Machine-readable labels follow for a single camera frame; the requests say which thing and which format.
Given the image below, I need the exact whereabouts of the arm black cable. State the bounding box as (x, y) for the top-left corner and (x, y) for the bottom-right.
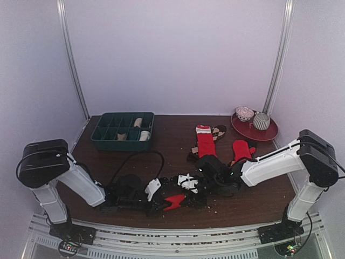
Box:
(327, 156), (345, 180)
(107, 151), (165, 187)

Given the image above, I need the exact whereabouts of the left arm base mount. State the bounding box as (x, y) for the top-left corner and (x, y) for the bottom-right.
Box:
(49, 222), (96, 258)

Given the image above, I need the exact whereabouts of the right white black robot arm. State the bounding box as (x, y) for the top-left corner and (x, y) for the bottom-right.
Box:
(195, 129), (342, 238)

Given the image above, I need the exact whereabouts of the aluminium frame post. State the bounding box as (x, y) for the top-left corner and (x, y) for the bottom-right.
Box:
(57, 0), (90, 120)
(263, 0), (294, 115)

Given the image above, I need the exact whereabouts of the white dotted bowl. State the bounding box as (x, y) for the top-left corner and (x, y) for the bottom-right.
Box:
(236, 106), (254, 122)

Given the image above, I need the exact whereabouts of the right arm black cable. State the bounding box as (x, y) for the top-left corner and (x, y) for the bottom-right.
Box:
(327, 156), (345, 180)

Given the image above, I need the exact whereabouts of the beige sock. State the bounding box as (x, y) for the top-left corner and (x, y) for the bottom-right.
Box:
(133, 117), (143, 128)
(116, 133), (128, 141)

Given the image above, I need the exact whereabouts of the left aluminium frame post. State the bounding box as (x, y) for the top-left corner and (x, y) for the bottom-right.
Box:
(57, 0), (90, 120)

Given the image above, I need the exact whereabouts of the red plate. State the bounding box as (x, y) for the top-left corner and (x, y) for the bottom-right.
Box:
(231, 113), (278, 141)

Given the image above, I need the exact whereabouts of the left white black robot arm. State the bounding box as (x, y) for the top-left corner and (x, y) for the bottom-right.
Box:
(16, 139), (168, 240)

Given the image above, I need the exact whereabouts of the green divided organizer tray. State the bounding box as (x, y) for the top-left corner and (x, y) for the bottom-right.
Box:
(91, 112), (155, 152)

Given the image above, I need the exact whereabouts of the right aluminium frame post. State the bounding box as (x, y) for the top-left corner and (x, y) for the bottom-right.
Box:
(263, 0), (294, 115)

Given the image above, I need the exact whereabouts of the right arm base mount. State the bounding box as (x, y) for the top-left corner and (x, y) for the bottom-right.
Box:
(258, 221), (304, 257)

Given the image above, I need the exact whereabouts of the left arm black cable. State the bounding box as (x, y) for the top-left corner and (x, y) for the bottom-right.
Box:
(107, 151), (165, 187)

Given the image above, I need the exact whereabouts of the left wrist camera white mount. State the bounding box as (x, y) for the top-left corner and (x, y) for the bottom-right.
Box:
(144, 177), (170, 202)

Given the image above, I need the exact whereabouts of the red sock with white cuff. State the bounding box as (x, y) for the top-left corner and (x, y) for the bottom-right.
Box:
(196, 125), (216, 158)

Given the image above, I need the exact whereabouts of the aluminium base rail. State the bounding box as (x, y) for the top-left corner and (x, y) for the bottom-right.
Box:
(19, 213), (335, 258)

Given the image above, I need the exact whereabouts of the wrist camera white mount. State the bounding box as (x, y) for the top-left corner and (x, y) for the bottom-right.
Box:
(144, 177), (170, 202)
(170, 174), (199, 194)

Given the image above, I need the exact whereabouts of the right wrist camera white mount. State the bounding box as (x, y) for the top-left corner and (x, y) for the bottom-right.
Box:
(170, 174), (199, 194)

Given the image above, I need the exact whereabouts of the argyle sock at back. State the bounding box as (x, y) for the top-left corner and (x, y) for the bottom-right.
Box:
(187, 125), (227, 162)

